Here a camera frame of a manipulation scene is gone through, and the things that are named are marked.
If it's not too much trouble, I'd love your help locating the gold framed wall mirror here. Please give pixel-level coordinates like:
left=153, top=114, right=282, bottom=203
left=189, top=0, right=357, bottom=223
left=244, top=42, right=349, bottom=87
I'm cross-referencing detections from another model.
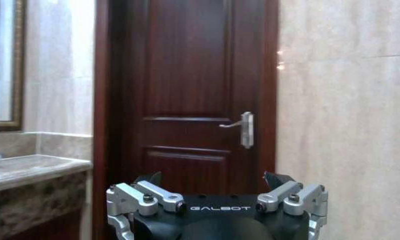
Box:
left=0, top=0, right=28, bottom=132

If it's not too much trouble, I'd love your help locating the dark brown wooden door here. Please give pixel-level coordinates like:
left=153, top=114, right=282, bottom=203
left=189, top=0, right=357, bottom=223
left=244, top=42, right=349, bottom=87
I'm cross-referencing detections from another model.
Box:
left=93, top=0, right=280, bottom=240

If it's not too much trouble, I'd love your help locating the silver door handle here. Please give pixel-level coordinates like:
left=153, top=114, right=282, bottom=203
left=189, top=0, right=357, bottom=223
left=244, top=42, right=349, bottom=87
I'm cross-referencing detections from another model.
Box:
left=218, top=111, right=254, bottom=150

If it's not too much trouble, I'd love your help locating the marble vanity counter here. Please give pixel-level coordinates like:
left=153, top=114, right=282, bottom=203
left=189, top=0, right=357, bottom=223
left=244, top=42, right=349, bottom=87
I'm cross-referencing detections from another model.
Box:
left=0, top=153, right=93, bottom=240

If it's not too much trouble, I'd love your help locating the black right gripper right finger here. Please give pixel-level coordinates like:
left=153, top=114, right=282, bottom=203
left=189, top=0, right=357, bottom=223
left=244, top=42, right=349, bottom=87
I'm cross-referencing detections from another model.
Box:
left=256, top=171, right=329, bottom=240

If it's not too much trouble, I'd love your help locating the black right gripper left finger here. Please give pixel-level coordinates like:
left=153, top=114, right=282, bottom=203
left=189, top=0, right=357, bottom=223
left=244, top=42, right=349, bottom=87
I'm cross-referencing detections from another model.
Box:
left=105, top=171, right=185, bottom=240

